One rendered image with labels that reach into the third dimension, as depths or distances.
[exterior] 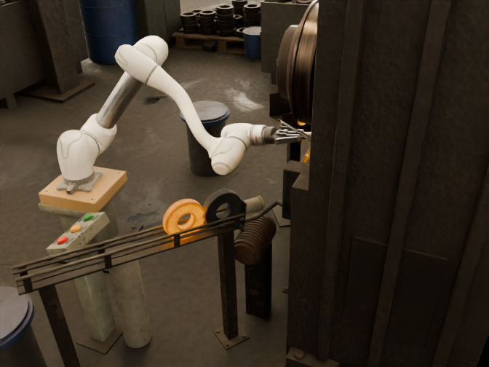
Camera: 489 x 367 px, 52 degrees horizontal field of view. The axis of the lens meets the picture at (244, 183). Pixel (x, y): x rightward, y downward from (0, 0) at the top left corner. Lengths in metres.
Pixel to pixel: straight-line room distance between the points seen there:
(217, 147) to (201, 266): 0.80
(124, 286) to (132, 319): 0.19
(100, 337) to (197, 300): 0.48
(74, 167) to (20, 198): 0.97
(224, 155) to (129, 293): 0.68
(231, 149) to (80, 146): 0.81
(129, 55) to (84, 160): 0.61
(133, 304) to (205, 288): 0.51
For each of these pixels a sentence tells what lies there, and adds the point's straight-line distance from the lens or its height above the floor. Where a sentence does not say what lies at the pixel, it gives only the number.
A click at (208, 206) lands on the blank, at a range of 1.78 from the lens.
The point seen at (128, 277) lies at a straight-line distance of 2.04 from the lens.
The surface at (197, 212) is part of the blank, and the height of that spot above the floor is 0.74.
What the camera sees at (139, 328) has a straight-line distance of 2.25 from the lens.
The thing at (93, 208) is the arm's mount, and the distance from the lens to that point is 2.53.
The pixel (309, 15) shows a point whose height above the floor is 1.32.
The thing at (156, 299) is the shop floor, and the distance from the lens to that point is 2.52.
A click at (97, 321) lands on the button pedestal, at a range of 2.30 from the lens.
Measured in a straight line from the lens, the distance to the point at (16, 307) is 2.06.
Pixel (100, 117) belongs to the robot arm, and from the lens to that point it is 2.63.
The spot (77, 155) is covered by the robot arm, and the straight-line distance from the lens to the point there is 2.54.
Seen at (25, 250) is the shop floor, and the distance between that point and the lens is 3.02.
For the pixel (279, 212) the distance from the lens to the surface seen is 2.99.
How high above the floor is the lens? 1.79
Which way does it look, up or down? 33 degrees down
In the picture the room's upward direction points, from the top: 2 degrees counter-clockwise
